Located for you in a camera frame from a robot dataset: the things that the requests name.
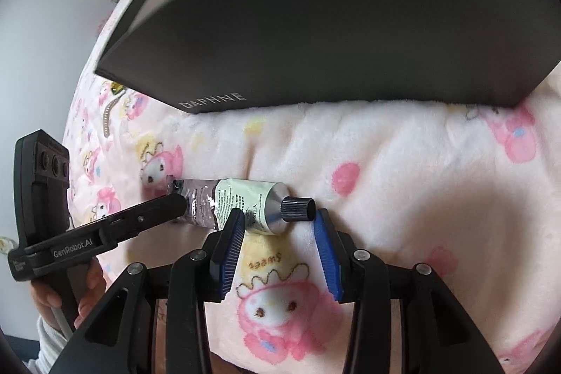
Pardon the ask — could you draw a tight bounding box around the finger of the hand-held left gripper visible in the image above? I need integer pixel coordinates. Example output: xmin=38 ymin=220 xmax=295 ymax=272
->
xmin=100 ymin=192 xmax=189 ymax=246

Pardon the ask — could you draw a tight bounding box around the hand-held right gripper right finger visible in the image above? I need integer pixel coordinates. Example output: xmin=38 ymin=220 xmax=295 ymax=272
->
xmin=313 ymin=208 xmax=507 ymax=374

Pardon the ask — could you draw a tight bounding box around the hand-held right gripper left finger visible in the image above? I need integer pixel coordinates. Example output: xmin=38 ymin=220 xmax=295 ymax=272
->
xmin=47 ymin=208 xmax=246 ymax=374

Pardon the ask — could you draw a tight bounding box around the metal hand cream tube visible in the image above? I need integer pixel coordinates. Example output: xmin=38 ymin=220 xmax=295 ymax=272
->
xmin=169 ymin=177 xmax=317 ymax=235

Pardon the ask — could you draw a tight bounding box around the dark grey storage box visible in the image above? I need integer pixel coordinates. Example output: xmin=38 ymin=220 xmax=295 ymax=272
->
xmin=94 ymin=0 xmax=561 ymax=114

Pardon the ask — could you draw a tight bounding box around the person's left forearm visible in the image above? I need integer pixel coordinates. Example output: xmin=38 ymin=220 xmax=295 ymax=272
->
xmin=36 ymin=315 xmax=72 ymax=374

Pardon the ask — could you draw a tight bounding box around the person's left hand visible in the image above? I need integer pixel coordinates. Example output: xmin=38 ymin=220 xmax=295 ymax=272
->
xmin=30 ymin=258 xmax=107 ymax=336

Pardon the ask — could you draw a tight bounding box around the pink printed blanket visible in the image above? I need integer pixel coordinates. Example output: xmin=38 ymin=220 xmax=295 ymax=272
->
xmin=63 ymin=0 xmax=561 ymax=374

